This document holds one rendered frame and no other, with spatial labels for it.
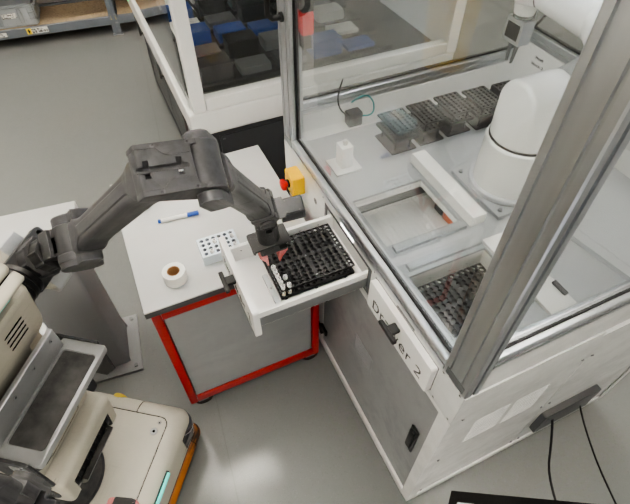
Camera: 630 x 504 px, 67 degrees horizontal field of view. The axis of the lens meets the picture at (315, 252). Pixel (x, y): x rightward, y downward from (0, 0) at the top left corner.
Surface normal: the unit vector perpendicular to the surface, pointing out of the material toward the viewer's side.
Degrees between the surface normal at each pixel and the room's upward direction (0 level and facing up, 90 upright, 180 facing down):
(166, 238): 0
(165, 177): 35
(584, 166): 90
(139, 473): 0
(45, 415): 0
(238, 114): 90
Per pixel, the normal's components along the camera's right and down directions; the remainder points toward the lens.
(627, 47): -0.91, 0.32
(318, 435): 0.00, -0.65
